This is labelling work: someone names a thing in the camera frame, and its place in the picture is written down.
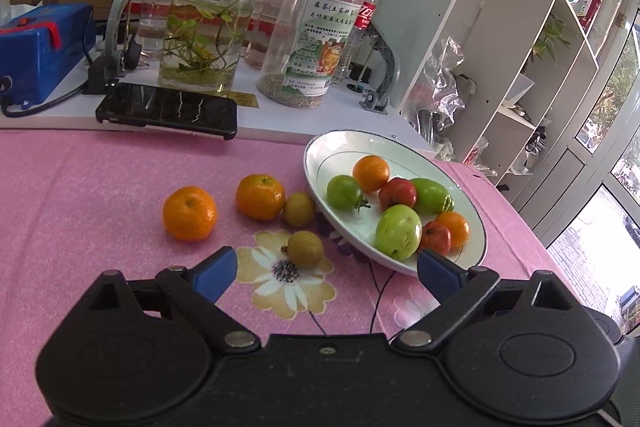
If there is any clear jar with label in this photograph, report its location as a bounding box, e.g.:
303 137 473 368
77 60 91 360
257 0 362 109

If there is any mandarin orange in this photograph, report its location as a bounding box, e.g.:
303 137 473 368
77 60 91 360
162 186 217 243
235 174 286 221
352 155 390 194

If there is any grey phone stand left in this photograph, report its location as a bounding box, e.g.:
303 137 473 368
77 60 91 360
82 0 141 95

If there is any black power cable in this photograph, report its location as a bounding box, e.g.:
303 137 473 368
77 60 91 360
0 48 101 119

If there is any small brown-green fruit back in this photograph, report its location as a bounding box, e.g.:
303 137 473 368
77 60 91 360
283 192 317 228

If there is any red spray can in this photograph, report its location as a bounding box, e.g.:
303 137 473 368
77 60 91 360
577 0 602 34

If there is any green jujube apple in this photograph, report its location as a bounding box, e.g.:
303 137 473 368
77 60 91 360
374 205 422 261
411 178 454 216

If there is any large orange front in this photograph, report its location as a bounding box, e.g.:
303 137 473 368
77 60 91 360
436 211 470 249

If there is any cola bottle red cap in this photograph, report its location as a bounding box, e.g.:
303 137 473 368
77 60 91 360
332 0 378 84

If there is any black smartphone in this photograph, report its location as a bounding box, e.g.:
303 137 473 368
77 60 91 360
96 82 238 141

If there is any glass vase with plant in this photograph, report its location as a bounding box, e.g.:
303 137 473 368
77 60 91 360
157 0 294 93

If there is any white shelf unit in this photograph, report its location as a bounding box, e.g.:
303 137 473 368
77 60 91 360
374 0 598 202

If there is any green tomato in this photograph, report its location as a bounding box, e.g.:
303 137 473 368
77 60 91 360
326 174 370 211

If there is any grey stand right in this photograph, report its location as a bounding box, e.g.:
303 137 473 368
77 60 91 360
360 24 401 115

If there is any potted green plant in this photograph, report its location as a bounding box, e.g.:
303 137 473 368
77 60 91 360
528 14 573 64

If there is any crumpled clear plastic bag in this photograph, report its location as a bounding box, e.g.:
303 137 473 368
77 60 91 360
401 36 465 148

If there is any small brown-green fruit front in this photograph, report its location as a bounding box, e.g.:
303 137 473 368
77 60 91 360
281 231 324 268

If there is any white ceramic plate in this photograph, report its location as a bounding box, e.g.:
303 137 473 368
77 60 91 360
303 130 488 277

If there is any blue power supply box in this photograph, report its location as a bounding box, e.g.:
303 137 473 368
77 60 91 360
0 3 96 108

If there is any pink floral tablecloth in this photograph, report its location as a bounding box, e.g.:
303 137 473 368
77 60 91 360
1 130 559 426

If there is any small brown-green fruit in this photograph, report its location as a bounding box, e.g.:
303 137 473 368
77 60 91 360
283 192 317 228
281 231 324 268

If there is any white raised board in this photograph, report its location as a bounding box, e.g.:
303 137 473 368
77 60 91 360
1 64 435 158

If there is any red small apple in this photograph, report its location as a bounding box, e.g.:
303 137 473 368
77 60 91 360
421 221 451 256
378 178 418 211

